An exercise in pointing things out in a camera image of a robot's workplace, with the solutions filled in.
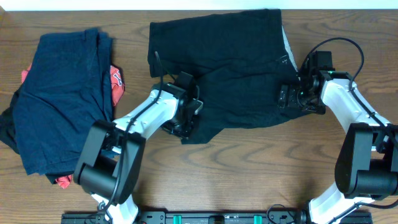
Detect black shorts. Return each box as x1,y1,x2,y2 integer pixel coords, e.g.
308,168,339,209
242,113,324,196
147,9,304,144

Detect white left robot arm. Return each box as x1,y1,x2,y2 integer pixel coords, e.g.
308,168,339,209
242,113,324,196
62,72,203,223

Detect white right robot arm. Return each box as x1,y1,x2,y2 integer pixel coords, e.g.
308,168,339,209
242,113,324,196
278,51,397,223

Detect red garment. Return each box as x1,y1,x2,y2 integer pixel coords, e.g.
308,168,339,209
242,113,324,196
13,66,125,175

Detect navy blue folded garment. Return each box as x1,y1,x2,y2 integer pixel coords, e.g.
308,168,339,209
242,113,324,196
12,29,113,175

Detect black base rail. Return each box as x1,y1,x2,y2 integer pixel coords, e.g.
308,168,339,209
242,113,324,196
61,203,373,224

